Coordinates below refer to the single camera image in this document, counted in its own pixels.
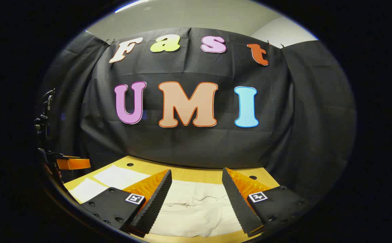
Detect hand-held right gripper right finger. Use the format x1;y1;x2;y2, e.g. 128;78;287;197
221;167;309;237

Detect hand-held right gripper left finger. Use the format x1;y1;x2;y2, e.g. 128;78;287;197
80;169;173;238

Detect cream white jeans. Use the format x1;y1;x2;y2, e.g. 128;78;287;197
68;165;252;238

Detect black backdrop cloth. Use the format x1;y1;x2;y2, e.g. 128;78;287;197
35;27;357;203

